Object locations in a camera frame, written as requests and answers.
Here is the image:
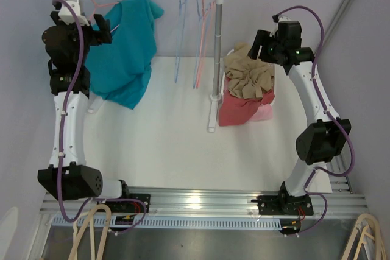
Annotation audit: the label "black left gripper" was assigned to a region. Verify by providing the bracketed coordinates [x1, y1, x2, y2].
[50, 12, 110, 66]

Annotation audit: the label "tan t-shirt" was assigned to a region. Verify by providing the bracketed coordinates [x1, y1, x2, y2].
[224, 43, 274, 99]

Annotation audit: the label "pink wire hanger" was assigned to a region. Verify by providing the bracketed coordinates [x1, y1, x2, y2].
[193, 0, 215, 89]

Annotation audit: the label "light blue wire hanger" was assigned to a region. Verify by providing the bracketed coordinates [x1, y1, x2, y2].
[174, 0, 187, 83]
[193, 0, 209, 89]

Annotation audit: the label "pink t-shirt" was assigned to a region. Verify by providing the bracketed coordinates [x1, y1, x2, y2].
[250, 104, 273, 121]

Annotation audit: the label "coral red t-shirt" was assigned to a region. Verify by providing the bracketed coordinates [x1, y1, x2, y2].
[218, 90, 275, 127]

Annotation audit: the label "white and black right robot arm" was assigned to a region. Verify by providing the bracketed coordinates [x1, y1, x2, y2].
[248, 17, 351, 214]

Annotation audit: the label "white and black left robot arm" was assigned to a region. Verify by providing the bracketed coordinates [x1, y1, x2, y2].
[37, 12, 131, 212]

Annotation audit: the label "pink hanger at rack end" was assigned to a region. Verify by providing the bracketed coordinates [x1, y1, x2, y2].
[88, 0, 119, 21]

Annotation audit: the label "teal t-shirt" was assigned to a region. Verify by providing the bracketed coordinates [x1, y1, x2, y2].
[85, 0, 164, 109]

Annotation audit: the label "white perforated plastic basket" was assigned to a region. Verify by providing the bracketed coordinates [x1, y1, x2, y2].
[222, 45, 275, 108]

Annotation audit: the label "beige wooden hangers left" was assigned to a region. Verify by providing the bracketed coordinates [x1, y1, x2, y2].
[67, 204, 112, 260]

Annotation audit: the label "beige wooden hangers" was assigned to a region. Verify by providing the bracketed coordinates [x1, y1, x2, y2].
[67, 204, 112, 260]
[341, 213, 387, 260]

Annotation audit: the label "beige wooden hangers right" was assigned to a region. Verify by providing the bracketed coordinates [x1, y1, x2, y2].
[341, 213, 387, 260]

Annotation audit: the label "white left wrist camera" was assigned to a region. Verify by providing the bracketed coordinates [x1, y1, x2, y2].
[52, 0, 90, 26]

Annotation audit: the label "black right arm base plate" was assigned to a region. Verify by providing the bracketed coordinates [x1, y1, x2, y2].
[250, 195, 314, 216]

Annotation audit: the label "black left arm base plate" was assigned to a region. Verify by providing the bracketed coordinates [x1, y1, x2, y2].
[94, 193, 151, 214]

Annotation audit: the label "aluminium mounting rail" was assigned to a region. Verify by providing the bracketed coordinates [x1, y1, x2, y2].
[39, 189, 369, 216]

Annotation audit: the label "white slotted cable duct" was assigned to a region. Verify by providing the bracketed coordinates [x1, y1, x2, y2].
[50, 214, 283, 230]

